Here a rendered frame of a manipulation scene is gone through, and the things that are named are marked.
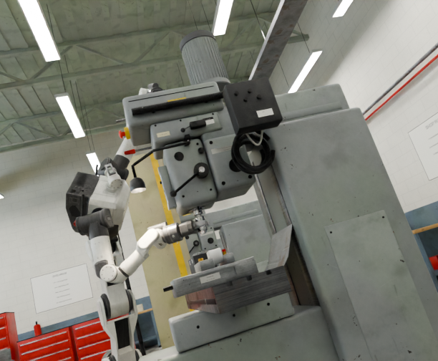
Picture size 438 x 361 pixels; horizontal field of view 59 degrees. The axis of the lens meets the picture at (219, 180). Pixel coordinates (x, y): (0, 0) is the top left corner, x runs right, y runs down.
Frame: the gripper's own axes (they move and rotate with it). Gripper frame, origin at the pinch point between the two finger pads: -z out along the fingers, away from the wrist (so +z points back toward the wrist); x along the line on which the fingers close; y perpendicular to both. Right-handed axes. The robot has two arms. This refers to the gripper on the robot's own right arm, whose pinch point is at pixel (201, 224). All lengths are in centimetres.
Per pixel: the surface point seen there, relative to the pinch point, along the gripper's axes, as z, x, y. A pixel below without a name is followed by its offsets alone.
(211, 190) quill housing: -10.1, -6.8, -12.3
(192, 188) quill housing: -2.7, -9.6, -15.6
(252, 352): -9, -14, 57
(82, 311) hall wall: 522, 763, 2
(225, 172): -18.3, -5.7, -18.5
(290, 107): -57, 11, -44
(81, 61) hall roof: 271, 512, -491
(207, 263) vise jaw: -2.4, -20.2, 19.3
